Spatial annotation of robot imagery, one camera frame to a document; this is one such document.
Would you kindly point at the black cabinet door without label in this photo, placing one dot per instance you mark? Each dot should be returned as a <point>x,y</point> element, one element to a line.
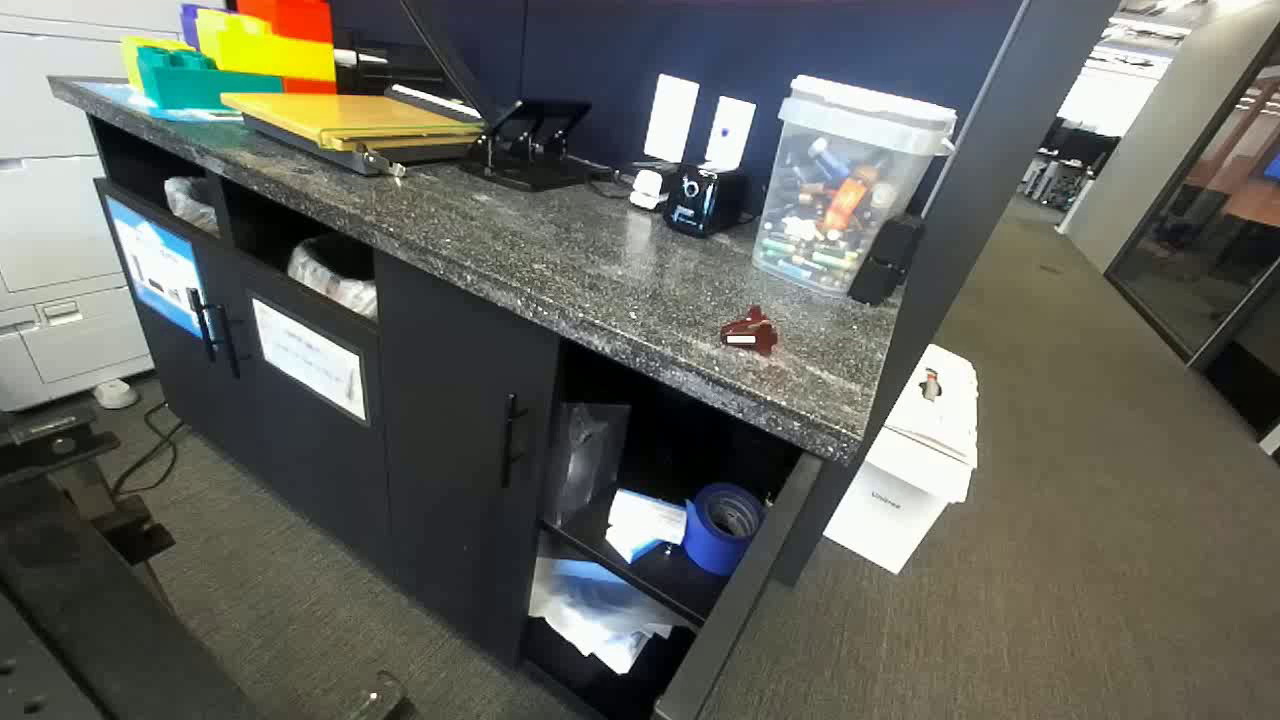
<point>743,602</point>

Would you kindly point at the green building block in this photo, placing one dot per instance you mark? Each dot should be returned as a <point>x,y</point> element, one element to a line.
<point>195,82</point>

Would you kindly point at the glass office partition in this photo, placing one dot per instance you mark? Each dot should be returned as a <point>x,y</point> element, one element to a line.
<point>1200,224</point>

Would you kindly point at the clear plastic bin with markers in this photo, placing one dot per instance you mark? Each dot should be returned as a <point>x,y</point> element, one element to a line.
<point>845,185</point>

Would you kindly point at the white floor plug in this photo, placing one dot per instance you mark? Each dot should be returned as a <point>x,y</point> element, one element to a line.
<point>114,393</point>

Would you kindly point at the small clear trash bag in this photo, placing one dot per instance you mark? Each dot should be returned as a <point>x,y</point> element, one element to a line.
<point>195,201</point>

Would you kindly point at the black cabinet with granite top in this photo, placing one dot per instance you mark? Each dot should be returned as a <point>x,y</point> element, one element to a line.
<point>602,267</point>

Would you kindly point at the blue paper sheet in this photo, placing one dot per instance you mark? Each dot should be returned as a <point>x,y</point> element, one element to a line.
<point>201,113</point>

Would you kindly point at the purple building block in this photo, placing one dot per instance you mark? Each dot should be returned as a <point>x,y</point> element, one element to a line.
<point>190,21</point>

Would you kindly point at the tall white wall plate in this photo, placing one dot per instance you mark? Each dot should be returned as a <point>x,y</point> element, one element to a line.
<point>673,116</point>

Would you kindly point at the small dark red object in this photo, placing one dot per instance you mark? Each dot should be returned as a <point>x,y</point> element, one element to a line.
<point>750,335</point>

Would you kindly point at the yellow paper cutter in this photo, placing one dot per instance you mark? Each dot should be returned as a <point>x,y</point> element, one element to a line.
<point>344,123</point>

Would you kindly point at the short white wall plate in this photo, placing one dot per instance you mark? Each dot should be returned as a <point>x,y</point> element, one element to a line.
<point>730,135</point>

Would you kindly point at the clear plastic sleeve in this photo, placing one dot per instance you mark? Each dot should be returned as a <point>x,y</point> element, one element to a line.
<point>587,463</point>

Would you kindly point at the large clear trash bag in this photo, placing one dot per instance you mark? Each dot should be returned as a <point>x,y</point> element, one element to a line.
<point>334,273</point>

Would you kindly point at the white office printer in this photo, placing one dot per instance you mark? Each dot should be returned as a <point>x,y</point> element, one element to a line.
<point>61,240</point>

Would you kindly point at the black handheld device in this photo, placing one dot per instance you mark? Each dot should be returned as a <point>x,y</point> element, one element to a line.
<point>884,263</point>

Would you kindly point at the blue round container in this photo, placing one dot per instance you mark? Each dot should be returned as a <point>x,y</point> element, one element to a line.
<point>722,533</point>

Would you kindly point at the crumpled plastic bag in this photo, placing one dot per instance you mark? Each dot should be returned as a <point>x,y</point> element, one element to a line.
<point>602,613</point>

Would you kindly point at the black bin door, white label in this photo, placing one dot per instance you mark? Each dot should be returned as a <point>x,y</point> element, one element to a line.
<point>315,466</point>

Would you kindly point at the white paper pack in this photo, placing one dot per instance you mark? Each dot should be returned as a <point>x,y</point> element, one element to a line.
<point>640,520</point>

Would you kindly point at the red building block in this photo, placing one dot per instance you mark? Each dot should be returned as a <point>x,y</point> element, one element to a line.
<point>306,16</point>

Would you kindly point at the black robot stand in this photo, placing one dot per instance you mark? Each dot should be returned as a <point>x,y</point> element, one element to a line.
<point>80,602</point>

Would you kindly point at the black bin door, blue label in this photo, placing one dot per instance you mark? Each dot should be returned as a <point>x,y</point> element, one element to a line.
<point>165,366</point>

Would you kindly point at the small white charger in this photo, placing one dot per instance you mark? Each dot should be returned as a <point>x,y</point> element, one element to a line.
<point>650,190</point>

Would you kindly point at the white cardboard box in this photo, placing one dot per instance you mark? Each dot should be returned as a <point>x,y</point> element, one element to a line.
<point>905,466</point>

